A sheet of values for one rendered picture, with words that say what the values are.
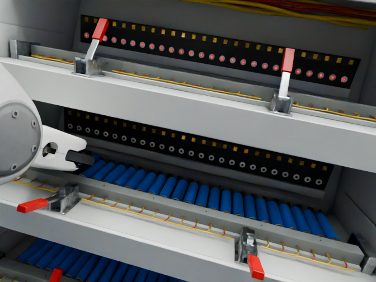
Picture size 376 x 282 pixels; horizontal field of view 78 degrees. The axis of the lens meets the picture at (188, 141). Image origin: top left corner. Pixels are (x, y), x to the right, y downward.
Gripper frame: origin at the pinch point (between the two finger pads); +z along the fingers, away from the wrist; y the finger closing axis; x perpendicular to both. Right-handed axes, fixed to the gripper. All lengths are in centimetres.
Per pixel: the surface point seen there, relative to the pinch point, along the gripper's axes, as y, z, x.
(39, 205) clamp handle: -3.8, -9.6, 6.7
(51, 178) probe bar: 1.5, -1.7, 4.3
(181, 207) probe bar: -19.9, -1.5, 3.4
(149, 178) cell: -12.5, 4.1, 0.6
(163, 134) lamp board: -12.2, 7.0, -8.5
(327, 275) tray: -40.4, -2.7, 6.9
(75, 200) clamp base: -3.9, -2.4, 6.3
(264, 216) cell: -32.6, 1.8, 1.9
